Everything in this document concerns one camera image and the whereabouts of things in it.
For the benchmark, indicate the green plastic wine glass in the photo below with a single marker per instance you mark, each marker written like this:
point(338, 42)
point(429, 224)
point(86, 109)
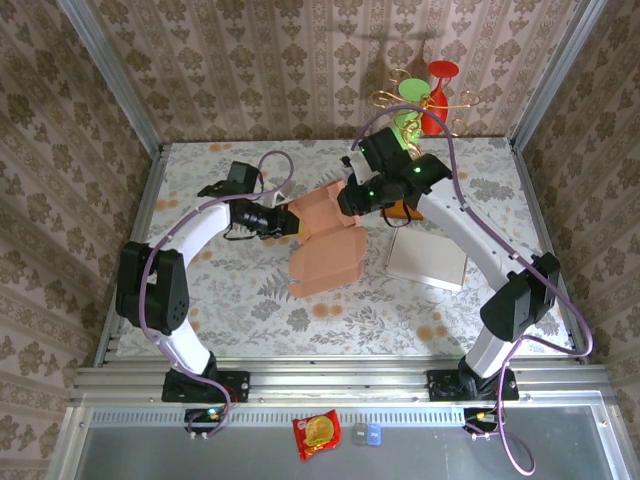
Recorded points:
point(412, 90)

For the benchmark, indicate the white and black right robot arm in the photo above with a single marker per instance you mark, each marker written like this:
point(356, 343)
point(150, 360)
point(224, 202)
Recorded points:
point(480, 240)

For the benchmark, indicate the grey metal tray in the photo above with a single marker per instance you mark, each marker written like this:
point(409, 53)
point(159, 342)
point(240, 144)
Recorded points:
point(250, 455)

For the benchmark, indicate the floral tablecloth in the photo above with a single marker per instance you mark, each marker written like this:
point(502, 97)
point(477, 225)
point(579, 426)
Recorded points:
point(350, 320)

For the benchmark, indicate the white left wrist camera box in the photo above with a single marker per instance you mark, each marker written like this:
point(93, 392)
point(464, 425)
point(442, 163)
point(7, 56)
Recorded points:
point(276, 197)

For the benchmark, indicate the pink paper box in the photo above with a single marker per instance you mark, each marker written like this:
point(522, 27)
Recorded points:
point(325, 260)

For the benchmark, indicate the small grey packet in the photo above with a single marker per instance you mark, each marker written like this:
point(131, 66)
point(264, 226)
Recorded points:
point(359, 434)

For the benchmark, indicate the aluminium table side rail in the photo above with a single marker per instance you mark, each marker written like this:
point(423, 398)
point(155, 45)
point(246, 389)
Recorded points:
point(534, 200)
point(145, 200)

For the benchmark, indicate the red snack packet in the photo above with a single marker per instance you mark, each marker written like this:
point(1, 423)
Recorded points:
point(317, 434)

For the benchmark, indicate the red plastic wine glass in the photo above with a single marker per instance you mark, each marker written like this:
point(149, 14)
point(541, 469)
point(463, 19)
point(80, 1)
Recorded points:
point(442, 70)

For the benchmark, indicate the white paper box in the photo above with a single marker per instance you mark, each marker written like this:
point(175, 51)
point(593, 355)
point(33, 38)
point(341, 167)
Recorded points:
point(425, 257)

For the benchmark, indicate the long aluminium base rail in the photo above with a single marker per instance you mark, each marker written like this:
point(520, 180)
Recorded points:
point(340, 382)

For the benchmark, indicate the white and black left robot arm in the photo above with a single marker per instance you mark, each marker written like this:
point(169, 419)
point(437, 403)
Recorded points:
point(160, 290)

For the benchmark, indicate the aluminium frame post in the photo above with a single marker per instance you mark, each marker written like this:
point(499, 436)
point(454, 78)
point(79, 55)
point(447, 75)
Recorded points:
point(555, 75)
point(114, 80)

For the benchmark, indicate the small blue packet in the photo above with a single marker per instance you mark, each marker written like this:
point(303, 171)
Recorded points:
point(374, 434)

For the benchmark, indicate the small black circuit board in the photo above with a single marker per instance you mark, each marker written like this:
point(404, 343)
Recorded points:
point(200, 415)
point(475, 415)

